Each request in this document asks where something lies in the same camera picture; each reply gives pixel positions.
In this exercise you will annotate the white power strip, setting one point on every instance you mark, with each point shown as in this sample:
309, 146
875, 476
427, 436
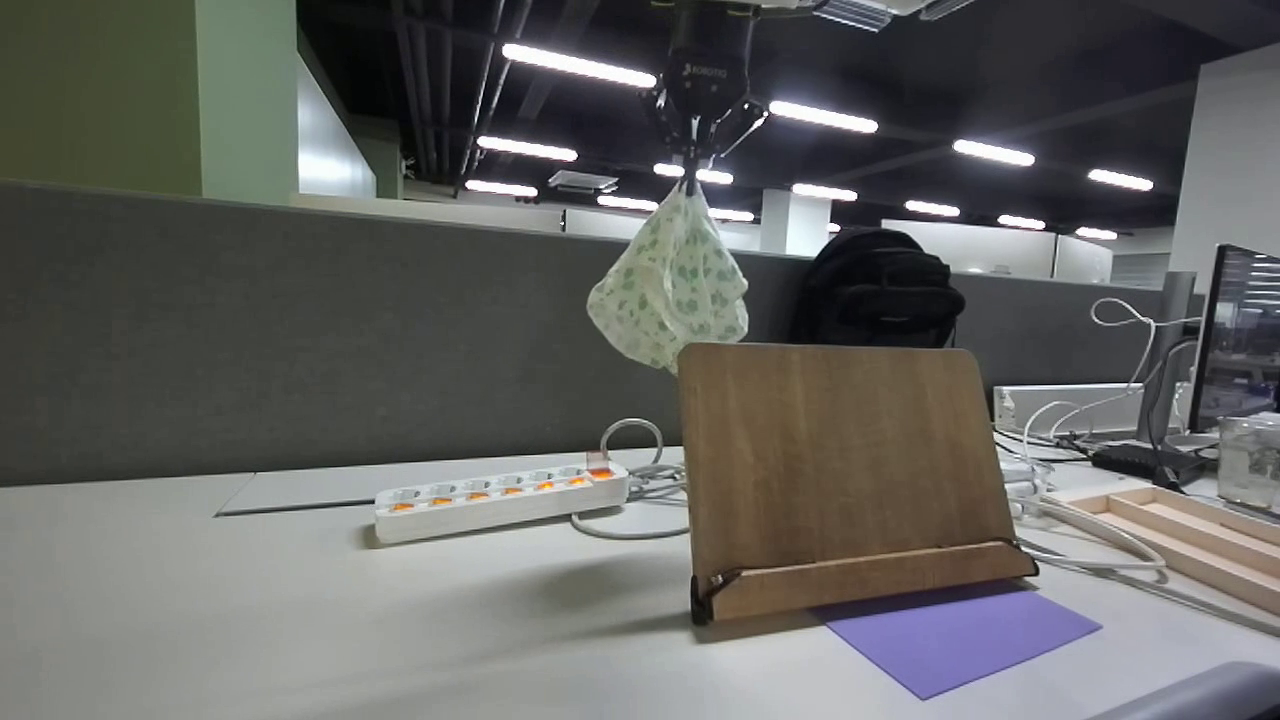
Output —
497, 500

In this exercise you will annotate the white box device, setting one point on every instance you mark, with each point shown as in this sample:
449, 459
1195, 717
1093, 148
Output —
1055, 409

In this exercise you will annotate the grey partition wall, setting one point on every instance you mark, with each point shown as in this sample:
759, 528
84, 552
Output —
165, 339

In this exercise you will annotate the green floral white cloth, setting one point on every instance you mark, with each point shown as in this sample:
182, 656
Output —
673, 287

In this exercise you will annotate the black backpack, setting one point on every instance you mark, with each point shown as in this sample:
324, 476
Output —
877, 287

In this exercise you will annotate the purple paper sheet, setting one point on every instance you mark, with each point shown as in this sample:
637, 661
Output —
947, 645

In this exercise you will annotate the computer monitor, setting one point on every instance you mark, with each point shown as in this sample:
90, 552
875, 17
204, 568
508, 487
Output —
1236, 362

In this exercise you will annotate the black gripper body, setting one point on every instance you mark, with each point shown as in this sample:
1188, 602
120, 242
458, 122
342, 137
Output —
696, 85

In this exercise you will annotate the brown wooden book stand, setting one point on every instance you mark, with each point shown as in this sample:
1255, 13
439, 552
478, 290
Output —
830, 474

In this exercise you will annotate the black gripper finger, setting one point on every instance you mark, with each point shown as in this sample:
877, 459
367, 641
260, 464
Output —
685, 146
728, 131

